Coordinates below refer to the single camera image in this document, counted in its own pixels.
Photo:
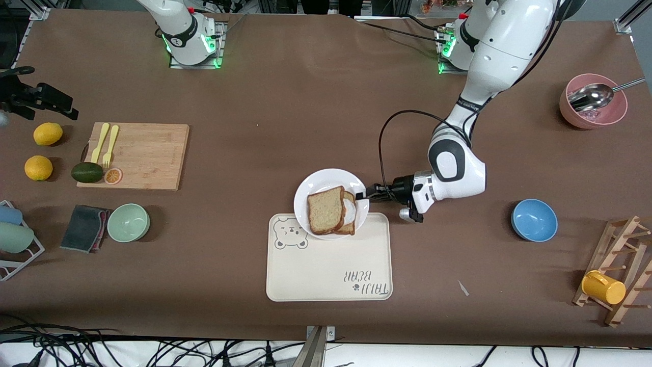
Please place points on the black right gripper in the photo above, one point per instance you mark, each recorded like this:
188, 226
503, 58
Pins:
20, 96

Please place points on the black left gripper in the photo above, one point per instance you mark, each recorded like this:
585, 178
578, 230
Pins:
403, 186

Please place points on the fried egg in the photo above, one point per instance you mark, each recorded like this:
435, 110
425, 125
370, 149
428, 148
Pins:
349, 210

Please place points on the toast slice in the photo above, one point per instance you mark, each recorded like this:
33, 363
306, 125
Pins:
349, 229

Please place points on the plain brown bread slice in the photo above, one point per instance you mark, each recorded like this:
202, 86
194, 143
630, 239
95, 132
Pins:
326, 211

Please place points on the white round plate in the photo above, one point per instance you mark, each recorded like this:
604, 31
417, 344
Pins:
321, 181

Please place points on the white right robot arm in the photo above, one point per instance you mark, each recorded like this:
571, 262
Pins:
178, 30

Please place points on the yellow lemon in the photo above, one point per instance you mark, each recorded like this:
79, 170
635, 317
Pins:
38, 168
48, 134

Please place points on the yellow plastic knife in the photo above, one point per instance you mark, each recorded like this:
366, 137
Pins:
99, 145

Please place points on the yellow plastic fork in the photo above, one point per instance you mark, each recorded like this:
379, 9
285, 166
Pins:
110, 145

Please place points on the lower yellow lemon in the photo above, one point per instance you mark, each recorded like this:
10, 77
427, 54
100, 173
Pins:
38, 168

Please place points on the green avocado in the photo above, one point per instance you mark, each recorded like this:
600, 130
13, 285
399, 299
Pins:
86, 172

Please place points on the orange slice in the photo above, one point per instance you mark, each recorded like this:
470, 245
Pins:
113, 176

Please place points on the cream bear print tray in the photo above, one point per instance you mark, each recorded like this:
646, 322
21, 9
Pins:
326, 270

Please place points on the wooden cutting board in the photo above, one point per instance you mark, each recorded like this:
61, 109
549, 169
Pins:
147, 155

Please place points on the light blue cup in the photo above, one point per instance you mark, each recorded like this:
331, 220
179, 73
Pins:
9, 215

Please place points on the dark grey folded cloth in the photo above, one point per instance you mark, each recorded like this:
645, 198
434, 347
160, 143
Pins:
81, 228

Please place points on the small white tape scrap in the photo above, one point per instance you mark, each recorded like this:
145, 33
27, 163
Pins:
463, 288

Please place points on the pale green bowl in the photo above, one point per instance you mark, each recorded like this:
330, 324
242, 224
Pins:
128, 223

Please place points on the pale green cup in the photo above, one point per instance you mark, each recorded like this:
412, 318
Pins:
14, 238

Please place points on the blue bowl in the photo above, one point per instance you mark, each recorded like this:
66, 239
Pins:
534, 220

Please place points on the pink bowl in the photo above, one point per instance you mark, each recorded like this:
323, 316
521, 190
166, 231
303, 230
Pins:
593, 122

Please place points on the shiny metal ladle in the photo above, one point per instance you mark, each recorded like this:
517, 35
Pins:
593, 97

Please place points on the yellow mug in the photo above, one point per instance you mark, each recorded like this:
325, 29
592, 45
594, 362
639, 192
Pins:
603, 288

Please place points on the wooden mug rack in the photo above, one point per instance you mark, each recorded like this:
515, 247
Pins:
619, 239

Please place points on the aluminium frame corner bracket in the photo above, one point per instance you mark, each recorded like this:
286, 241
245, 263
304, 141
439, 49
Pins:
39, 12
624, 23

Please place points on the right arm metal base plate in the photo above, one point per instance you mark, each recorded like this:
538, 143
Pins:
193, 66

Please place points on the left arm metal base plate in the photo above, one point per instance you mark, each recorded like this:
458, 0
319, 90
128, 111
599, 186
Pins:
448, 71

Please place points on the metal table edge bracket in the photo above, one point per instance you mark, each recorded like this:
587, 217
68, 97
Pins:
317, 349

